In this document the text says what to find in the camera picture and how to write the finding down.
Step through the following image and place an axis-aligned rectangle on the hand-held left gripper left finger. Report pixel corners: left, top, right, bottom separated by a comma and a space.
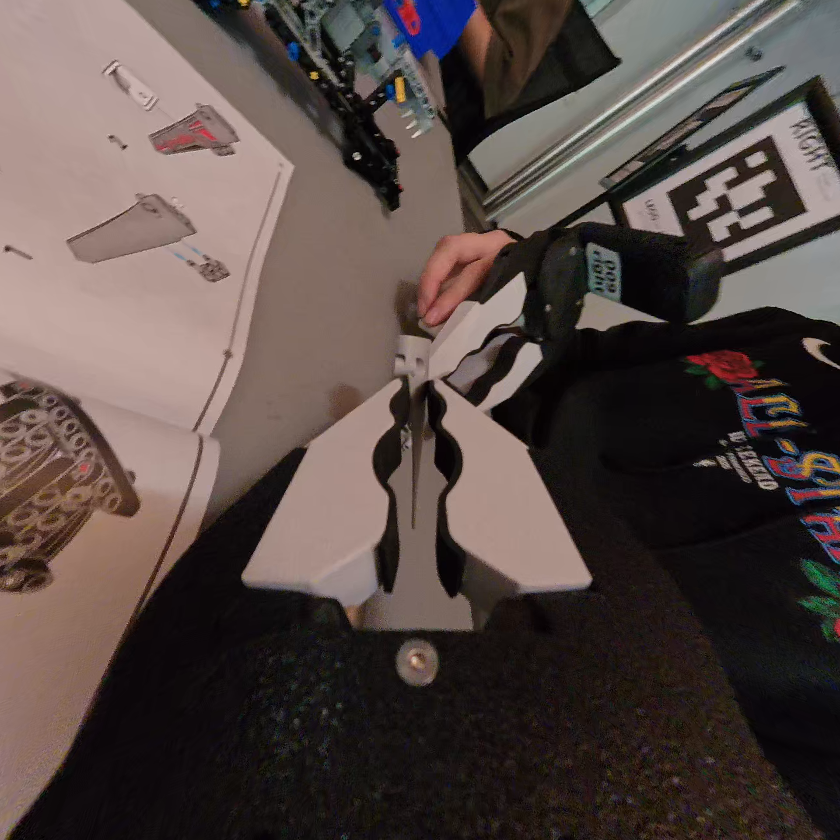
240, 378, 413, 624

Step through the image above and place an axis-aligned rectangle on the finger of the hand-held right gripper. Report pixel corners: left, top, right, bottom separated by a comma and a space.
448, 328, 547, 412
425, 276, 529, 385

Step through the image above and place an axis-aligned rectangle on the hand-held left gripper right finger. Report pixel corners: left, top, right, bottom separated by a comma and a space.
425, 379, 594, 630

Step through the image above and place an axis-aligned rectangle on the grey toy wing panel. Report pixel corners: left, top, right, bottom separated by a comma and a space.
392, 333, 435, 531

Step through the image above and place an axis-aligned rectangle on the grey desk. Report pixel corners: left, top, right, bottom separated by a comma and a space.
125, 0, 487, 526

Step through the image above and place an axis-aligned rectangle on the person's right hand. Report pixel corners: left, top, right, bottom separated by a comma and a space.
416, 231, 521, 327

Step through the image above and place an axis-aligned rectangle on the black printed sweatshirt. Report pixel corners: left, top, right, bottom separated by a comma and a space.
492, 305, 840, 840

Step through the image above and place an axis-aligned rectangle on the black and grey toy model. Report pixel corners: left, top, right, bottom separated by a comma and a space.
197, 0, 441, 212

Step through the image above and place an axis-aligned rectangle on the open instruction booklet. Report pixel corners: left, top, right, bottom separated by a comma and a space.
0, 0, 296, 834

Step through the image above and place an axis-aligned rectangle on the blue printed toy part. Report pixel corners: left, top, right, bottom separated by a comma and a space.
384, 0, 476, 60

